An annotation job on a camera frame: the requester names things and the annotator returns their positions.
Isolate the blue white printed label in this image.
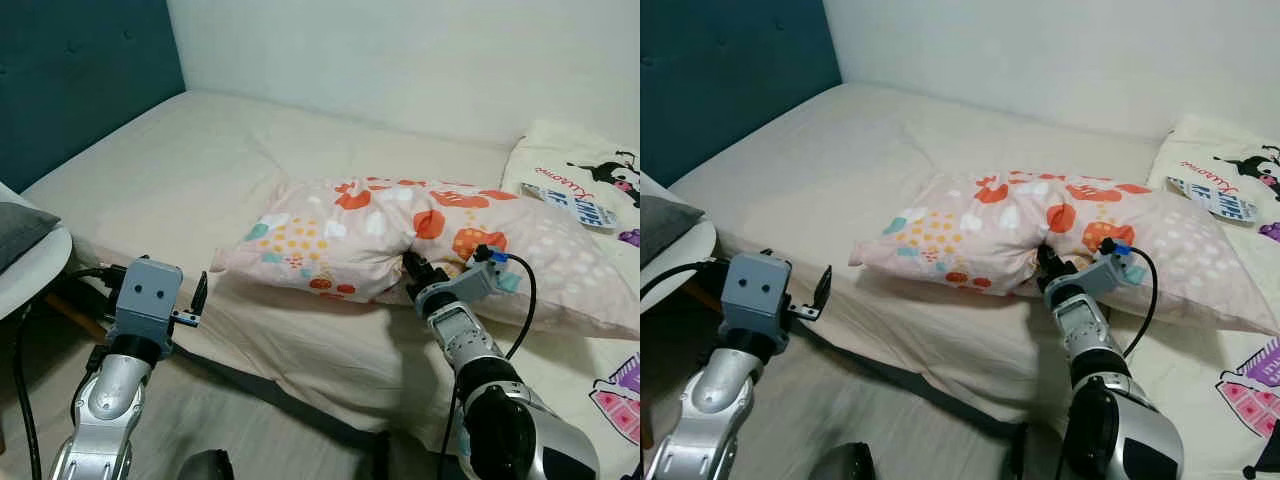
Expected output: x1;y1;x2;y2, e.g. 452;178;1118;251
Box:
520;183;616;233
1165;175;1259;226

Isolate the dark robot leg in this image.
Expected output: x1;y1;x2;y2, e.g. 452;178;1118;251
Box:
808;443;877;480
178;450;236;480

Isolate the bed with cream sheet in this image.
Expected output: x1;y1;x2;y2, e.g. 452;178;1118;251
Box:
20;90;641;471
665;82;1280;476

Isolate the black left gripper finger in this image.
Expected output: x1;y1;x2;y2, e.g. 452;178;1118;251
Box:
788;265;833;323
170;272;209;327

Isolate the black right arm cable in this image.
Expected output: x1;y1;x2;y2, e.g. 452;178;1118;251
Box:
438;250;538;480
1055;245;1161;480

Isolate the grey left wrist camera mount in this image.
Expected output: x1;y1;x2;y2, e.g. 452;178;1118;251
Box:
718;253;793;341
108;258;184;351

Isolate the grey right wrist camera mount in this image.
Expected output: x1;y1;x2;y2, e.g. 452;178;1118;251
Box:
450;245;523;301
1085;240;1149;296

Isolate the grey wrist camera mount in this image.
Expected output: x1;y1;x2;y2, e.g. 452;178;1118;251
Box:
1085;240;1149;296
450;245;523;301
718;253;793;341
108;258;184;351

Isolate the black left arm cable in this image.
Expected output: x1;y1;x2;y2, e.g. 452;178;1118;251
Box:
640;260;721;301
12;265;126;480

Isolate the teal padded headboard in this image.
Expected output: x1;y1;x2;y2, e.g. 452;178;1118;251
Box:
640;0;844;189
0;0;187;193

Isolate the grey seat cushion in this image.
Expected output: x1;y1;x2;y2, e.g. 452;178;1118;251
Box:
0;202;61;273
640;195;706;269

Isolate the white plastic chair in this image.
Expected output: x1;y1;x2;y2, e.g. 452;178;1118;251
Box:
640;172;719;311
0;183;111;346

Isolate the pink patterned pillow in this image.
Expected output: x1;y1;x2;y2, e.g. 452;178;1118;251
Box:
210;177;641;341
848;172;1280;336

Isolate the white cartoon print pillow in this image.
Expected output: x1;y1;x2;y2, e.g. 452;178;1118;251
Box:
1147;113;1280;241
500;120;641;251

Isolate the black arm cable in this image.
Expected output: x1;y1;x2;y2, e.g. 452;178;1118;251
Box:
12;265;126;480
640;260;721;301
438;250;538;480
1055;245;1161;480

